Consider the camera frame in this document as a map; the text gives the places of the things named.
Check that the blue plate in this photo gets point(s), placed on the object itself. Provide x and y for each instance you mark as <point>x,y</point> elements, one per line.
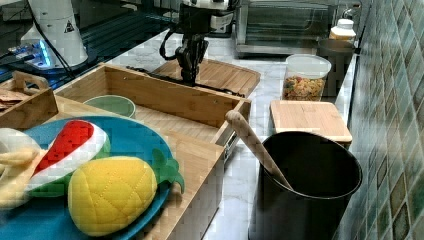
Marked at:
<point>48,218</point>

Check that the black utensil holder cup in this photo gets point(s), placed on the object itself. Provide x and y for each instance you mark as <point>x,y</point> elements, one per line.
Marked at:
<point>323,176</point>

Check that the wooden tray with handle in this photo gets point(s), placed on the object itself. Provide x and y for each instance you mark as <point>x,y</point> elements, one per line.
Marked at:
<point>26,101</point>

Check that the wooden cutting board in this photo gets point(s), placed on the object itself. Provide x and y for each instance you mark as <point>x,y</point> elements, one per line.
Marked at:
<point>213,76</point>

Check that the wooden drawer cabinet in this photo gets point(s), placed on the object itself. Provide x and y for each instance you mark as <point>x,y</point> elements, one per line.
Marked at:
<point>174,214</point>

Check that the plush pineapple toy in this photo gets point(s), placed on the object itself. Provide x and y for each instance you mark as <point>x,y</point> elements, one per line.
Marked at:
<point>108,194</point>

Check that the clear cereal jar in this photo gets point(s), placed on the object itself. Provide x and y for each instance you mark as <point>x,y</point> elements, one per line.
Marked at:
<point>305,77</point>

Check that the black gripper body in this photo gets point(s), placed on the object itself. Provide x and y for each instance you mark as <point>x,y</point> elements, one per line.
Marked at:
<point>203,18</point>

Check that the small bamboo box lid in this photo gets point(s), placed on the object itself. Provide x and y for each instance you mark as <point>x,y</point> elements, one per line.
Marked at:
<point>321,118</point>

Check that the toaster oven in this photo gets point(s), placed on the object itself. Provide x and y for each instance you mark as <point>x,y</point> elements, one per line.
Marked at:
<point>285,27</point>

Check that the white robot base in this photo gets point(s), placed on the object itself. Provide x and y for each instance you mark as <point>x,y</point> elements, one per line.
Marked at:
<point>54,35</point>

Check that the wooden utensil handle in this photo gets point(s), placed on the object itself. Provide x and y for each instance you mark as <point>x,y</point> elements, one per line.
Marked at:
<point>250,139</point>

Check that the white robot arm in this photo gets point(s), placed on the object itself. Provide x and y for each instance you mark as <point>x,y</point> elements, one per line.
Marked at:
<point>197,18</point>

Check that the green ceramic bowl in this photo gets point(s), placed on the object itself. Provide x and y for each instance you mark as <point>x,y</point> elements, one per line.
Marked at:
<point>114,103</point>

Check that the plush banana toy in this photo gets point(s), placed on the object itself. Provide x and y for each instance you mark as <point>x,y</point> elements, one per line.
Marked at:
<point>20,155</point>

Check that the white lidded bottle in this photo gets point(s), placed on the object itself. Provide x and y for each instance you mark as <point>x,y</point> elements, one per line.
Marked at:
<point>343,30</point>

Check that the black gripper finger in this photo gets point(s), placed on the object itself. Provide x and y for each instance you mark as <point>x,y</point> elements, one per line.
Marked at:
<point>198,49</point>
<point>184,59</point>

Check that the plush watermelon slice toy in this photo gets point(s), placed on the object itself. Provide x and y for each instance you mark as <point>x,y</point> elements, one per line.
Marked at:
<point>76,143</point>

